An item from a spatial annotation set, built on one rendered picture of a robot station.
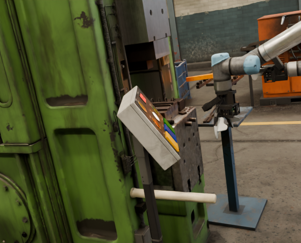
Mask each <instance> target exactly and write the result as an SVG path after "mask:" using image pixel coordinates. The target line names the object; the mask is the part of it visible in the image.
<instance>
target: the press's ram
mask: <svg viewBox="0 0 301 243"><path fill-rule="evenodd" d="M117 5H118V12H119V17H120V23H121V29H122V34H123V39H124V45H132V44H139V43H146V42H151V41H156V40H159V39H162V38H165V37H169V36H170V26H169V19H168V11H167V5H166V0H117Z"/></svg>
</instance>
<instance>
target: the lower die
mask: <svg viewBox="0 0 301 243"><path fill-rule="evenodd" d="M154 103H173V106H171V104H164V105H153V106H155V107H156V109H157V110H158V112H159V113H160V114H161V115H162V116H163V118H165V119H166V120H172V119H173V118H174V117H175V116H176V115H178V105H177V101H170V102H152V104H154ZM171 117H172V118H171Z"/></svg>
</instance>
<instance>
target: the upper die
mask: <svg viewBox="0 0 301 243"><path fill-rule="evenodd" d="M125 51H126V56H127V61H128V63H130V62H139V61H148V60H156V59H159V58H161V57H164V56H166V55H169V54H170V48H169V41H168V37H165V38H162V39H159V40H154V41H151V42H146V43H139V44H132V45H125Z"/></svg>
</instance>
